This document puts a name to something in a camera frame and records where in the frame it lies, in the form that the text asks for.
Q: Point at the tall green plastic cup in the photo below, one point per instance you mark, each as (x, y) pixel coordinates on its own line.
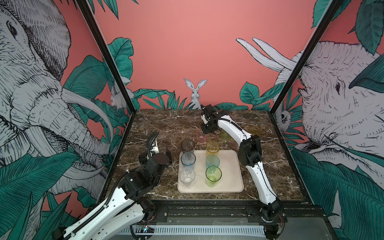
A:
(213, 175)

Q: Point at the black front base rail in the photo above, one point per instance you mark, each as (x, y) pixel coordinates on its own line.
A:
(220, 209)

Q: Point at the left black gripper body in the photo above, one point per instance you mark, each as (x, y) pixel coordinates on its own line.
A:
(143, 161)

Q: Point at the beige plastic tray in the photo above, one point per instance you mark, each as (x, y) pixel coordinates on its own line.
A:
(231, 181)

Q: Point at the clear plastic cup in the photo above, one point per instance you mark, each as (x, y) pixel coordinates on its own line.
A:
(187, 176)

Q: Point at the white vented strip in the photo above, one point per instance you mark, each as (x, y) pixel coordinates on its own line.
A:
(165, 230)

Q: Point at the blue plastic cup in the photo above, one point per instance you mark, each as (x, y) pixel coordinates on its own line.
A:
(188, 159)

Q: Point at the orange plastic cup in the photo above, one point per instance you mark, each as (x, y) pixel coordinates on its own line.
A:
(212, 148)

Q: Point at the left black frame post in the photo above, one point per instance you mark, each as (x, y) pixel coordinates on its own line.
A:
(88, 15)

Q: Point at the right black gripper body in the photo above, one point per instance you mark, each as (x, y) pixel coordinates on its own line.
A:
(208, 127)

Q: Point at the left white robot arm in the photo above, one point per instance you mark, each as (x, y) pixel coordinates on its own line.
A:
(126, 205)

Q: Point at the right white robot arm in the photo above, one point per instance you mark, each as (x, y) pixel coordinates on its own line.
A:
(249, 155)

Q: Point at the dark grey plastic cup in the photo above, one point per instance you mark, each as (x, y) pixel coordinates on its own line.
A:
(188, 145)

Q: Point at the short green plastic cup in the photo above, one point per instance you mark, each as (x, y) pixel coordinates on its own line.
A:
(225, 136)

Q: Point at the teal frosted plastic cup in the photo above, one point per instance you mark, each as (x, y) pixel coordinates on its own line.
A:
(212, 160)

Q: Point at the black frame post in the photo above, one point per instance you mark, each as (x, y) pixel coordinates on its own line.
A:
(88, 15)
(325, 20)

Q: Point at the yellow plastic cup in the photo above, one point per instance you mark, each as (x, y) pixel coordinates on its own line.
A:
(254, 130)

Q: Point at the pink plastic cup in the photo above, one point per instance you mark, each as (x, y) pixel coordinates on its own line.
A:
(200, 137)

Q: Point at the right black frame post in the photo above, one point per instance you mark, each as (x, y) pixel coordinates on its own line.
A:
(325, 20)

